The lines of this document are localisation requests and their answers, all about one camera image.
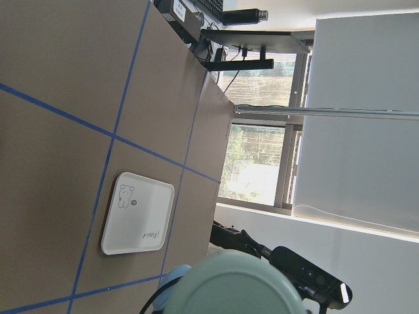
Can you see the light green plastic cup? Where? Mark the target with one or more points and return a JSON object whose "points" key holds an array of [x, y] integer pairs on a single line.
{"points": [[231, 282]]}

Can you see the cream rabbit tray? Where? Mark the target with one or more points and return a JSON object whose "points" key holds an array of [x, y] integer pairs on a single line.
{"points": [[138, 216]]}

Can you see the black labelled box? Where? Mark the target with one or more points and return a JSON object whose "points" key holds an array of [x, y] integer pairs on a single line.
{"points": [[184, 22]]}

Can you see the black water bottle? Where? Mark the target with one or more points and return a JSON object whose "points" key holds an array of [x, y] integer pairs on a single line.
{"points": [[244, 17]]}

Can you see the black keyboard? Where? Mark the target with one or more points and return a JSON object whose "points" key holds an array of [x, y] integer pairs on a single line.
{"points": [[212, 7]]}

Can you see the aluminium frame post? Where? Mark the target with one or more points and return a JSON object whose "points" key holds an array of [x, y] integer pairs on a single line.
{"points": [[331, 112]]}

